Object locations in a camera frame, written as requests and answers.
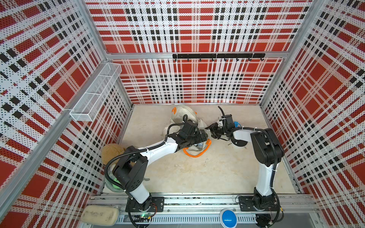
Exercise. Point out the white round clock black back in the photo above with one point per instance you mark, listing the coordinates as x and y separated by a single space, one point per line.
237 142

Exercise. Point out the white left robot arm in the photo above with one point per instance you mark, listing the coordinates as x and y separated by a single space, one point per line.
127 170

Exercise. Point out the beige sponge block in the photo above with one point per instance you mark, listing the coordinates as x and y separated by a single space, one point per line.
100 215

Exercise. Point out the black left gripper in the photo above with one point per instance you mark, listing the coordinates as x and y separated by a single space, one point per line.
199 140

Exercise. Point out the blue round button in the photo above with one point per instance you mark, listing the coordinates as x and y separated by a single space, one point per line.
228 218

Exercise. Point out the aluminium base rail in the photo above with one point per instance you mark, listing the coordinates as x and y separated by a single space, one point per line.
295 210

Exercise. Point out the tan plush toy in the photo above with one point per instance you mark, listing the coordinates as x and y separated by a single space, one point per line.
110 151

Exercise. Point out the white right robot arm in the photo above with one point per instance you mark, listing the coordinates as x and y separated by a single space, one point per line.
267 150

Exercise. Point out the white wire mesh shelf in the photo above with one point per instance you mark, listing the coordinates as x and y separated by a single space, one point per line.
102 82

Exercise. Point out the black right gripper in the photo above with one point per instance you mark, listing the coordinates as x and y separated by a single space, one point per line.
212 128

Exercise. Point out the black wall hook rail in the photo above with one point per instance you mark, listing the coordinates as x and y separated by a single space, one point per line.
220 56

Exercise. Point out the beige canvas bag orange handles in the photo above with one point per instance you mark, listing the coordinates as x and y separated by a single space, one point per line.
181 114

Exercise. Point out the light blue square alarm clock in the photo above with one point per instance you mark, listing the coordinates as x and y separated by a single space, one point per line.
200 146

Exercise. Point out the grey green cloth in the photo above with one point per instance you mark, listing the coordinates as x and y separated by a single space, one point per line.
114 188

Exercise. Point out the green round tape roll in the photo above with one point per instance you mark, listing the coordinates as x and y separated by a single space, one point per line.
116 186

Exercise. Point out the bright blue round alarm clock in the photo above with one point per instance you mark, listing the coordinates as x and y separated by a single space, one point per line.
237 124

